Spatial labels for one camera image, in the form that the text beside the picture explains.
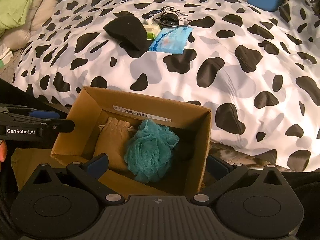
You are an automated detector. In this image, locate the light blue tissue pack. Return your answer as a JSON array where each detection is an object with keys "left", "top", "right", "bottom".
[{"left": 149, "top": 26, "right": 193, "bottom": 54}]

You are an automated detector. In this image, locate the cardboard box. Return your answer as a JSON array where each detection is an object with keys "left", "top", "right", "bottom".
[{"left": 11, "top": 87, "right": 212, "bottom": 197}]

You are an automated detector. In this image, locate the black knit beanie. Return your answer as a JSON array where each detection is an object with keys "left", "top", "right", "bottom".
[{"left": 103, "top": 15, "right": 148, "bottom": 50}]

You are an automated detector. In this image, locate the beige quilted comforter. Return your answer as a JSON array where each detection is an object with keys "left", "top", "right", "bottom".
[{"left": 1, "top": 0, "right": 58, "bottom": 51}]

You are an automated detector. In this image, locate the small black printed box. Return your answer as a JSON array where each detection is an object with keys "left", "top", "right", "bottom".
[{"left": 141, "top": 7, "right": 169, "bottom": 20}]

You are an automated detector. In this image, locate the person's left hand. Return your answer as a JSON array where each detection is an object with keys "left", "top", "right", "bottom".
[{"left": 0, "top": 140, "right": 8, "bottom": 162}]

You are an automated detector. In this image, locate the tan drawstring pouch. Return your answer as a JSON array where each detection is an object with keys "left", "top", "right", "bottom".
[{"left": 93, "top": 117, "right": 137, "bottom": 172}]

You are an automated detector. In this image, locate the green blanket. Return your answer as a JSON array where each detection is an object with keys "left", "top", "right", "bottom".
[{"left": 1, "top": 0, "right": 33, "bottom": 36}]

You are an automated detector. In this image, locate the black plastic bag roll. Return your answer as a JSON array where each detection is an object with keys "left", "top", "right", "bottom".
[{"left": 157, "top": 12, "right": 180, "bottom": 27}]

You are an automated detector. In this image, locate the teal mesh bath loofah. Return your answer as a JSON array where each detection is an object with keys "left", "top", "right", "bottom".
[{"left": 124, "top": 119, "right": 180, "bottom": 184}]

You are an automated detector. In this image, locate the cow print blanket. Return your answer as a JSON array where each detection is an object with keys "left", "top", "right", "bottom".
[{"left": 13, "top": 0, "right": 319, "bottom": 172}]

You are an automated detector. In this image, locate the green wet wipes pack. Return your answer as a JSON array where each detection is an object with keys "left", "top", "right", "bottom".
[{"left": 143, "top": 24, "right": 161, "bottom": 40}]

